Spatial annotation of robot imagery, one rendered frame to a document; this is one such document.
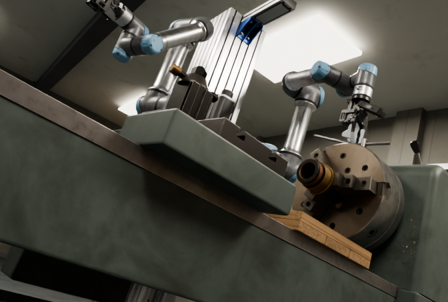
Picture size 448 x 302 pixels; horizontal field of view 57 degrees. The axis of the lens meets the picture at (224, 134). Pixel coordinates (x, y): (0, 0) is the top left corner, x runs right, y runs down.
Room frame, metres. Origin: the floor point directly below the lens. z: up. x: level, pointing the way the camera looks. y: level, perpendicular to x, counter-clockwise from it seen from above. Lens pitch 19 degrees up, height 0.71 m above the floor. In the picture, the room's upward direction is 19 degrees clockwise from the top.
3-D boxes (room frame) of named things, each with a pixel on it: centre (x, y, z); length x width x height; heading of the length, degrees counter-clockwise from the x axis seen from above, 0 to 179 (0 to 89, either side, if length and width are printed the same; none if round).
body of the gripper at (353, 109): (1.45, -0.46, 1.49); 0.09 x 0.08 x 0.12; 38
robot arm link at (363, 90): (1.44, -0.46, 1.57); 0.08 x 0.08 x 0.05
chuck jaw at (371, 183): (1.10, -0.40, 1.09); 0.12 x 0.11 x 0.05; 38
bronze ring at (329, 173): (1.13, -0.29, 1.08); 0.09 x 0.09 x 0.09; 38
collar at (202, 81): (0.92, 0.11, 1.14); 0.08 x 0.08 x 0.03
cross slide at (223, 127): (0.87, 0.07, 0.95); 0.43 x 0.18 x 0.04; 38
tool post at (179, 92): (0.92, 0.10, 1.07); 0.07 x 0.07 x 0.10; 38
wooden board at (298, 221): (1.07, -0.21, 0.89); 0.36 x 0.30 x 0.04; 38
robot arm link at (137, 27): (1.52, 0.49, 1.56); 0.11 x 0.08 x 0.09; 141
